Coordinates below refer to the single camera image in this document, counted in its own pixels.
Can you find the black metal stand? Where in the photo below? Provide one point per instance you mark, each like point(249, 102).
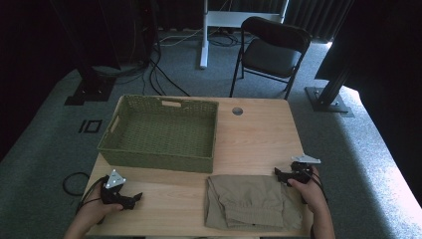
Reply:
point(328, 96)
point(91, 83)

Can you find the person's left hand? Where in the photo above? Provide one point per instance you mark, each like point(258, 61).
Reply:
point(96, 212)

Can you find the person's right hand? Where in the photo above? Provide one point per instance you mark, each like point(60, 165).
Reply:
point(308, 192)

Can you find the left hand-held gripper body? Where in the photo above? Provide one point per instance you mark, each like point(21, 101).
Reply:
point(112, 194)

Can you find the khaki pants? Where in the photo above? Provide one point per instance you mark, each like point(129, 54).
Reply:
point(245, 202)

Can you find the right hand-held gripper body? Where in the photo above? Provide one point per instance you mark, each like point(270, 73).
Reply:
point(301, 172)

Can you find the dark curtain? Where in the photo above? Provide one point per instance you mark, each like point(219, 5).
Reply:
point(315, 16)

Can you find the green woven basket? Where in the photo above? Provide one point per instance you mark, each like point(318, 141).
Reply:
point(166, 136)

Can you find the black folding chair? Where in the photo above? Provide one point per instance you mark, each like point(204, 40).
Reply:
point(275, 56)

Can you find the white desk frame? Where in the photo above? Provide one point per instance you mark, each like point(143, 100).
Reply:
point(232, 18)

